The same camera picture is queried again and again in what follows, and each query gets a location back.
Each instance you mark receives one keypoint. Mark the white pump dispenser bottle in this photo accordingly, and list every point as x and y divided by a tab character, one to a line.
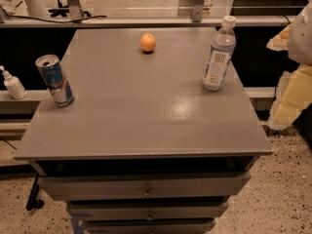
13	84

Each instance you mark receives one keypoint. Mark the grey metal frame post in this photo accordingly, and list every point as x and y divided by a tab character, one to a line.
197	10

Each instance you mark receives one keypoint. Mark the grey drawer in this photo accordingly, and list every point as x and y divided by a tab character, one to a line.
128	187
170	226
148	211

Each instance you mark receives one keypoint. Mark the orange fruit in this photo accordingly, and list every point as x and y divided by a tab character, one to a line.
147	42

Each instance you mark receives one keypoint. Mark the blue silver redbull can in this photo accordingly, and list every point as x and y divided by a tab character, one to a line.
55	79

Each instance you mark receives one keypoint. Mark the bottom grey drawer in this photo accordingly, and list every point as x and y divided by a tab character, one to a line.
170	226

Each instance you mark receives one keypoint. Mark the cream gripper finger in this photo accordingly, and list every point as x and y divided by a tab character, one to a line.
293	95
280	41

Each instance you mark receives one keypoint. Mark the clear plastic water bottle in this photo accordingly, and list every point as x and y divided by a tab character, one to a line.
221	51

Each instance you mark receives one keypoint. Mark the middle grey drawer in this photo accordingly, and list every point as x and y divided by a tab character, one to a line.
148	211

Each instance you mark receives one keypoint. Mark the top grey drawer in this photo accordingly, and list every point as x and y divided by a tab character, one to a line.
128	187

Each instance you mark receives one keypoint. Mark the left grey metal post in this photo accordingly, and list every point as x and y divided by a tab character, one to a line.
75	10

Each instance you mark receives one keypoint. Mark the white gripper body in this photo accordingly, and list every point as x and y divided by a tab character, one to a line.
302	39

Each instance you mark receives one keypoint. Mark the grey drawer cabinet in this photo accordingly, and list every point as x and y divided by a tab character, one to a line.
135	114

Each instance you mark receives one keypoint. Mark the black caster wheel leg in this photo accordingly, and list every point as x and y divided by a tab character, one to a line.
33	203

